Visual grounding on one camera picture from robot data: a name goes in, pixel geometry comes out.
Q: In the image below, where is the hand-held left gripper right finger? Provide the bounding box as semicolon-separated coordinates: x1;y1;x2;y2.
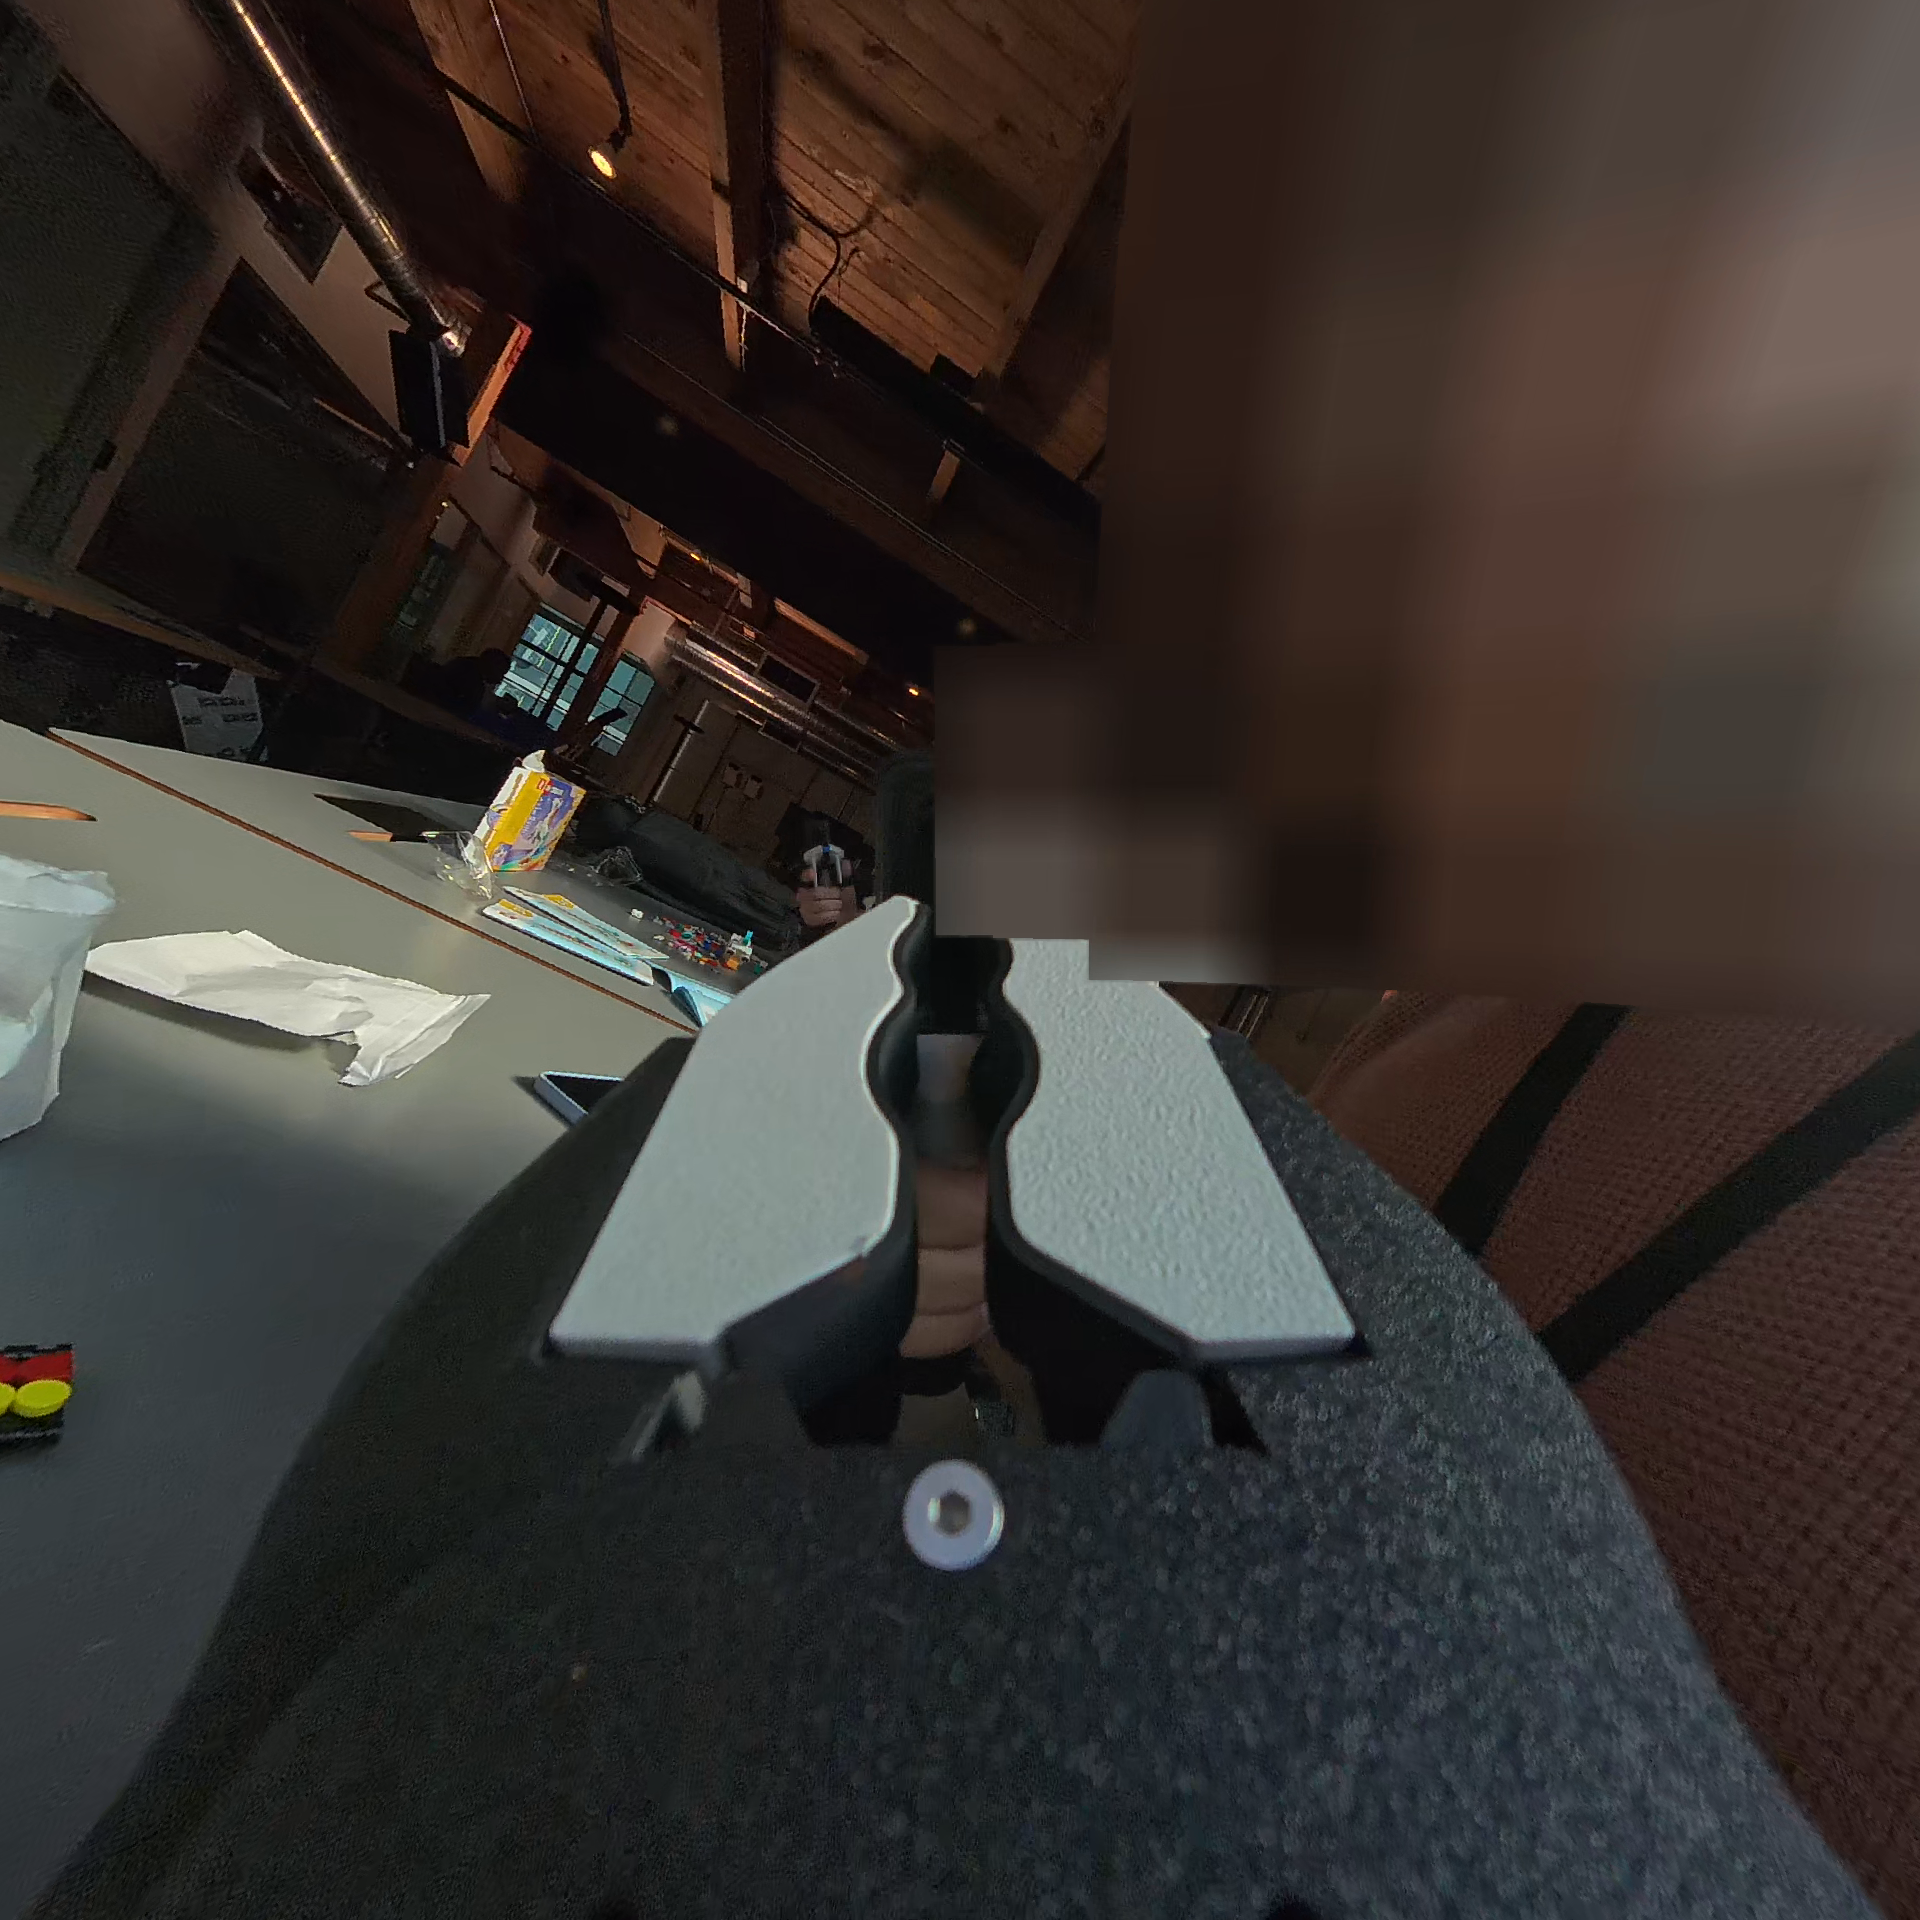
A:
993;939;1360;1369

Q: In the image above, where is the person's right hand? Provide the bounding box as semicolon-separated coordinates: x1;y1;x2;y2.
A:
897;1156;1008;1359

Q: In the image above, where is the black smartphone blue case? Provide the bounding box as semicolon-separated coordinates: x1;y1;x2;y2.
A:
523;1066;634;1134

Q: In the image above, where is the small yellow white box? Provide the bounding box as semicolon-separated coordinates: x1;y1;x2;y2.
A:
466;752;588;884

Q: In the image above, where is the black red yellow brick plate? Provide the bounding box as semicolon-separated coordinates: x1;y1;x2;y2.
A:
0;1343;77;1449

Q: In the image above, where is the open blue instruction booklet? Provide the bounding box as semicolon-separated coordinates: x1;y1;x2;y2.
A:
648;920;777;1030

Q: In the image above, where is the black hanging monitor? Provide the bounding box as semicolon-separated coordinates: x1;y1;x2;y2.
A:
384;315;482;458

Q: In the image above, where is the long ceiling duct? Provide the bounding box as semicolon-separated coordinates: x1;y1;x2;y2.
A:
196;0;476;362

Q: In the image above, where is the dark framed window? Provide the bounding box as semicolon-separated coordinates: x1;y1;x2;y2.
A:
497;609;664;759

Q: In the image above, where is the small colourful leaflet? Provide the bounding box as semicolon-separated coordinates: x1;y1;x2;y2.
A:
480;883;676;982

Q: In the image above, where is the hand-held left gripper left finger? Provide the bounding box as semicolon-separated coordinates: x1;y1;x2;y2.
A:
546;896;925;1369

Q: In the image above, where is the large plain white paper bag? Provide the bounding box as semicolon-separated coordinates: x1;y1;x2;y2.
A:
84;928;494;1088

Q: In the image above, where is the torn printed white paper bag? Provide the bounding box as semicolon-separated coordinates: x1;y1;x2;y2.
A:
0;854;122;1146

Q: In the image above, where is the black shoulder strap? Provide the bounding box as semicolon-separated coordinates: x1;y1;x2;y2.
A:
1435;1007;1920;1387

